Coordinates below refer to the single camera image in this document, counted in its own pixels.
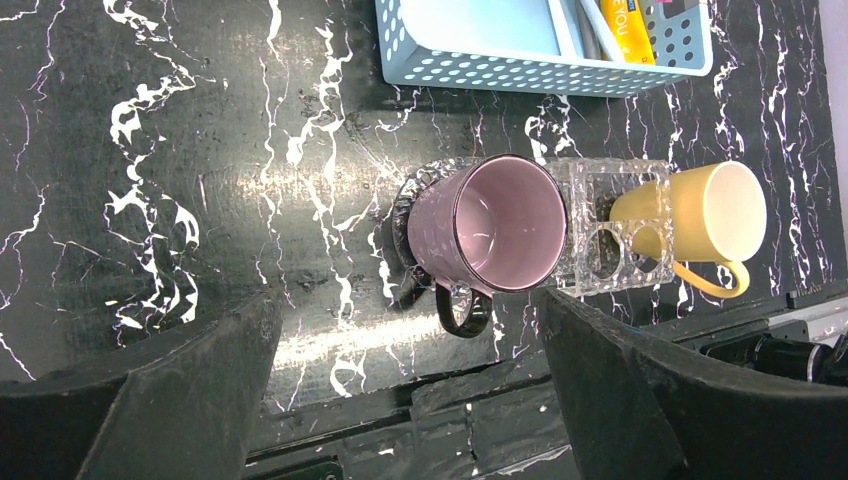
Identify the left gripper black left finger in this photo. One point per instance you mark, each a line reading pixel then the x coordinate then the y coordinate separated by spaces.
pixel 180 405

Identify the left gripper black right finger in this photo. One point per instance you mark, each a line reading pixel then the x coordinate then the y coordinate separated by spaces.
pixel 636 406

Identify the clear plastic tray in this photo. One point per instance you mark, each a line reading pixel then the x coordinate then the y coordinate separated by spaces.
pixel 601 255

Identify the yellow mug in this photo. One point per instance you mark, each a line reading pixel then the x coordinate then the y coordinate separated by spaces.
pixel 718 215

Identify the purple mug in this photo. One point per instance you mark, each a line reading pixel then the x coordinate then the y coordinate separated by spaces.
pixel 499 226

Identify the light blue plastic basket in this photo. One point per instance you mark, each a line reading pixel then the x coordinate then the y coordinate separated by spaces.
pixel 533 47

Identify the yellow toothpaste tube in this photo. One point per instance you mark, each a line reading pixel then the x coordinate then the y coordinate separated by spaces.
pixel 625 20

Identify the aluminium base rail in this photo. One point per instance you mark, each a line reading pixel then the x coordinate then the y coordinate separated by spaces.
pixel 801 335

